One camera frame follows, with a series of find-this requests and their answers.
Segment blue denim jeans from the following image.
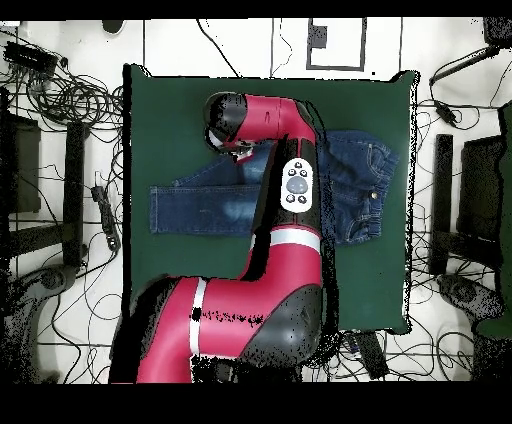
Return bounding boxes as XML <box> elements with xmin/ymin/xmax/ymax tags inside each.
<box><xmin>148</xmin><ymin>129</ymin><xmax>400</xmax><ymax>246</ymax></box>

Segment dark flat panel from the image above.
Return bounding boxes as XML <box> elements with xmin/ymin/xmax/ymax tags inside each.
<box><xmin>0</xmin><ymin>113</ymin><xmax>42</xmax><ymax>215</ymax></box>
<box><xmin>455</xmin><ymin>134</ymin><xmax>506</xmax><ymax>241</ymax></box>

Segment dark green table cloth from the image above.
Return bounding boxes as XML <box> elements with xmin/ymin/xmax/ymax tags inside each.
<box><xmin>122</xmin><ymin>63</ymin><xmax>419</xmax><ymax>340</ymax></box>

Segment small grey box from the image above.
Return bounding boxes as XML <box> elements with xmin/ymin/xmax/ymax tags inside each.
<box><xmin>308</xmin><ymin>24</ymin><xmax>328</xmax><ymax>49</ymax></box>

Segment black stand beam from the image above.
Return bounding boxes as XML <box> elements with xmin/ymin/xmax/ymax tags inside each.
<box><xmin>61</xmin><ymin>120</ymin><xmax>87</xmax><ymax>269</ymax></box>
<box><xmin>429</xmin><ymin>133</ymin><xmax>455</xmax><ymax>277</ymax></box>

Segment black power adapter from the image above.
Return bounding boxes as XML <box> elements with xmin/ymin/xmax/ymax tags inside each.
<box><xmin>433</xmin><ymin>99</ymin><xmax>459</xmax><ymax>128</ymax></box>

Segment black electronics box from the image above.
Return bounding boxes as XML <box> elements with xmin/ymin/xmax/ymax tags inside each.
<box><xmin>3</xmin><ymin>40</ymin><xmax>59</xmax><ymax>74</ymax></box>

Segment long black power strip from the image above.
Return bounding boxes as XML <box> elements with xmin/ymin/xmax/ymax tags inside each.
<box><xmin>343</xmin><ymin>330</ymin><xmax>390</xmax><ymax>380</ymax></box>

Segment dark speckled box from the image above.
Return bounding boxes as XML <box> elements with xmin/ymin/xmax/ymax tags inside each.
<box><xmin>482</xmin><ymin>16</ymin><xmax>512</xmax><ymax>49</ymax></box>

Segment grey rectangular frame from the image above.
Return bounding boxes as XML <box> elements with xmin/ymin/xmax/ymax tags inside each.
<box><xmin>305</xmin><ymin>17</ymin><xmax>367</xmax><ymax>73</ymax></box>

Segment tangled black cable coil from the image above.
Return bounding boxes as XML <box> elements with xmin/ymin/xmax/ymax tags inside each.
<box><xmin>23</xmin><ymin>67</ymin><xmax>125</xmax><ymax>133</ymax></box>

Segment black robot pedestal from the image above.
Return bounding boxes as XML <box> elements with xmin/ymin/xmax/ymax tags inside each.
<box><xmin>191</xmin><ymin>355</ymin><xmax>303</xmax><ymax>383</ymax></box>

